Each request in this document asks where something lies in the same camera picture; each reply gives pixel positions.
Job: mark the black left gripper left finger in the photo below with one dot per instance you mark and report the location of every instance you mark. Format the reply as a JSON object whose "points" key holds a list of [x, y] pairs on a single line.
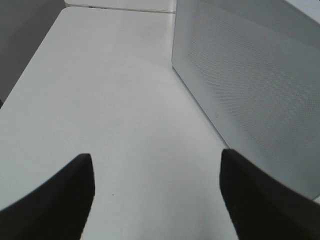
{"points": [[56, 210]]}

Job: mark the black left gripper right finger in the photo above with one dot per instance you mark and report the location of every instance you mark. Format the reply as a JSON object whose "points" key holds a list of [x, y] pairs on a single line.
{"points": [[260, 207]]}

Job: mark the white microwave door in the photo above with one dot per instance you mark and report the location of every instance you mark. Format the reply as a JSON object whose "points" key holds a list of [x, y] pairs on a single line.
{"points": [[254, 68]]}

